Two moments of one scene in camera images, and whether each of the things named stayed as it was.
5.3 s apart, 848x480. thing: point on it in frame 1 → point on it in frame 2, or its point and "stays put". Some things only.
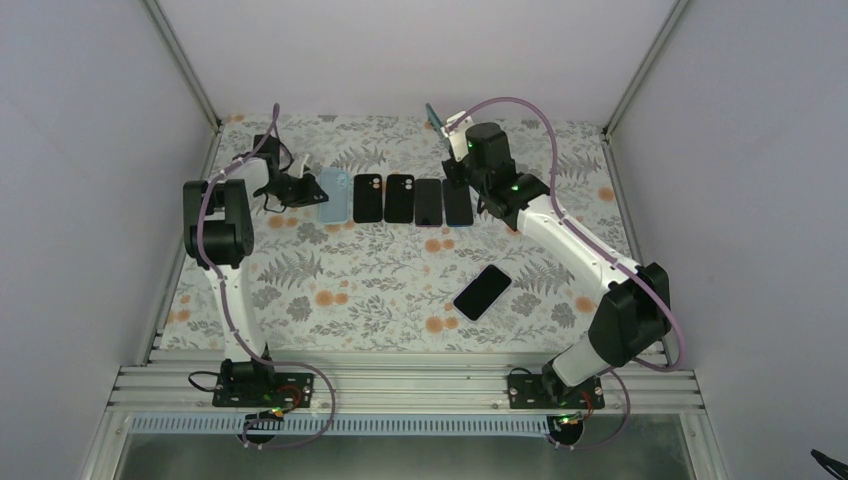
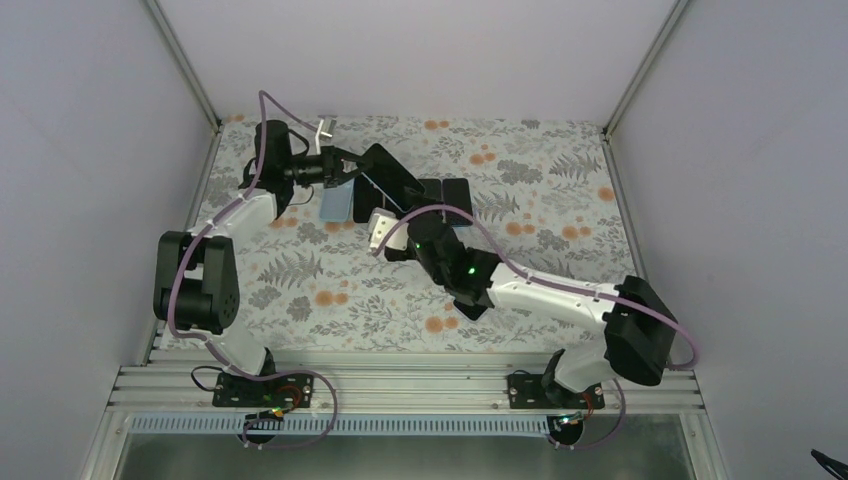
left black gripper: [306, 198] → [335, 156]
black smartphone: [458, 205] stays put
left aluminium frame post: [184, 63] stays put
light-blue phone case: [335, 182] stays put
